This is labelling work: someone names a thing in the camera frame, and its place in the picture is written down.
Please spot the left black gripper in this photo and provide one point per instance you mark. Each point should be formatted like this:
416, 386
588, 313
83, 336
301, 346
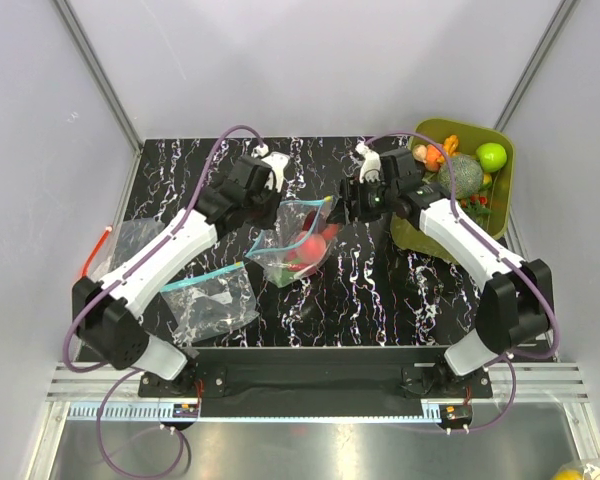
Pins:
269, 220

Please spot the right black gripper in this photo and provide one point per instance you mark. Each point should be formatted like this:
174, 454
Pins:
351, 189

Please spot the peach toy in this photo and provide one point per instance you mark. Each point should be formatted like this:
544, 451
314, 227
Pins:
330, 232
312, 249

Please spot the dark red plum toy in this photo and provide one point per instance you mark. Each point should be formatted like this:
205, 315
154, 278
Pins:
312, 221

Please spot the clear bag teal zipper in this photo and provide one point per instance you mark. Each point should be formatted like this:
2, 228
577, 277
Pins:
271, 246

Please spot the red dragon fruit toy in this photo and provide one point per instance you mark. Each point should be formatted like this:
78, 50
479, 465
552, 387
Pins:
293, 268

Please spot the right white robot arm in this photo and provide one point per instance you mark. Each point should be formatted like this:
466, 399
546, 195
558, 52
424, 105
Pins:
515, 294

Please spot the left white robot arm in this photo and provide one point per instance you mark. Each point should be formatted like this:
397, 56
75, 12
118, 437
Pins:
107, 311

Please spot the clear bag on stack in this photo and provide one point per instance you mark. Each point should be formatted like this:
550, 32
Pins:
212, 304

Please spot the clear bag orange zipper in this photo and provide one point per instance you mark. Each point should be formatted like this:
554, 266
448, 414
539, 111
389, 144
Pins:
119, 244

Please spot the black marbled table mat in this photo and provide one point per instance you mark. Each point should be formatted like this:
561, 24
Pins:
367, 293

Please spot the olive green plastic bin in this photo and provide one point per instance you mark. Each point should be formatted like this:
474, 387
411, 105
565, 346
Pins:
493, 215

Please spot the green cantaloupe melon toy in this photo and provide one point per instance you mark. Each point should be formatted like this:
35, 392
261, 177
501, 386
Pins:
468, 176

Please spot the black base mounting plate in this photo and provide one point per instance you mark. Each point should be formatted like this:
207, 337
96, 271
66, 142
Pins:
403, 369

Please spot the green apple toy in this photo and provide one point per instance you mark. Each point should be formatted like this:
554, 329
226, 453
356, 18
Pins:
492, 156

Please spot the yellow lemon toy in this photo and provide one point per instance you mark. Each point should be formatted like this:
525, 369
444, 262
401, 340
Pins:
568, 474

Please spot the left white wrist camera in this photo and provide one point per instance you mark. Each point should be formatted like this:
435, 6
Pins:
277, 161

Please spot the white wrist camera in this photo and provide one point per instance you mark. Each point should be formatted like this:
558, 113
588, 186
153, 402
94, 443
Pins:
370, 169
277, 161

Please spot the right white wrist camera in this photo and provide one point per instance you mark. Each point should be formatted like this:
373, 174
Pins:
370, 169

